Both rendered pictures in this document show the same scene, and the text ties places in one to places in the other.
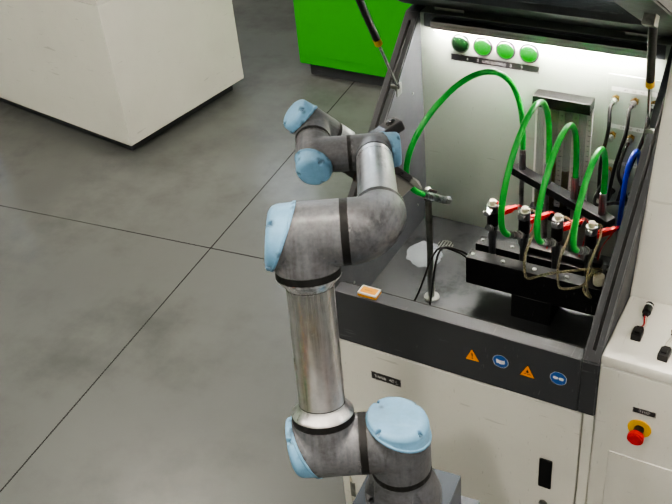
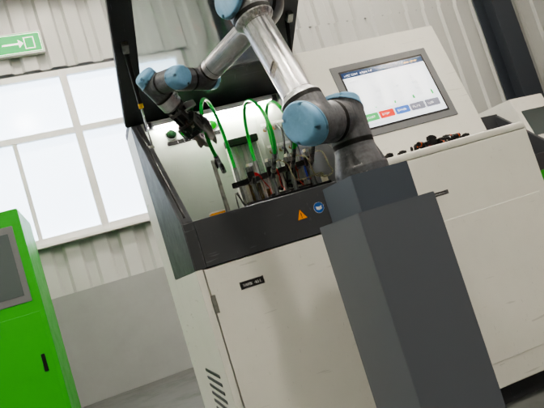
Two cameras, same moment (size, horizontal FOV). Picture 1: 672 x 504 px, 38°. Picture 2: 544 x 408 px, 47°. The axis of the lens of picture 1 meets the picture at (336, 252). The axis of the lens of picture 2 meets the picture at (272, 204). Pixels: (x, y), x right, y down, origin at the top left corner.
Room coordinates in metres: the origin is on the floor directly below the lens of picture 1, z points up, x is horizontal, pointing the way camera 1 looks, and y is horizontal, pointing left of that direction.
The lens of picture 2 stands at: (0.32, 1.42, 0.75)
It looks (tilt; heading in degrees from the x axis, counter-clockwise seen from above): 5 degrees up; 310
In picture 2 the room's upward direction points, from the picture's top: 17 degrees counter-clockwise
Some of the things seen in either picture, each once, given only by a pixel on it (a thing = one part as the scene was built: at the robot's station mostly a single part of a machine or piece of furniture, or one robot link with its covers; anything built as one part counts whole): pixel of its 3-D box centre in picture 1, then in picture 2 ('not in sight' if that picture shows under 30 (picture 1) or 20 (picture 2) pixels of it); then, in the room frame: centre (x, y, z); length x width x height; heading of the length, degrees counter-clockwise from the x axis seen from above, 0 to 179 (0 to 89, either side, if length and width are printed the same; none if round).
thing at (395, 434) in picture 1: (395, 439); (343, 119); (1.24, -0.07, 1.07); 0.13 x 0.12 x 0.14; 87
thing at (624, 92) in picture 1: (628, 138); (280, 147); (2.00, -0.73, 1.20); 0.13 x 0.03 x 0.31; 57
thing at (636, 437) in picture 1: (637, 434); not in sight; (1.43, -0.61, 0.80); 0.05 x 0.04 x 0.05; 57
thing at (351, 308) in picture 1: (454, 342); (284, 219); (1.70, -0.26, 0.87); 0.62 x 0.04 x 0.16; 57
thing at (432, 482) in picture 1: (402, 480); (357, 158); (1.24, -0.08, 0.95); 0.15 x 0.15 x 0.10
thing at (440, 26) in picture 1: (535, 37); (213, 111); (2.13, -0.53, 1.43); 0.54 x 0.03 x 0.02; 57
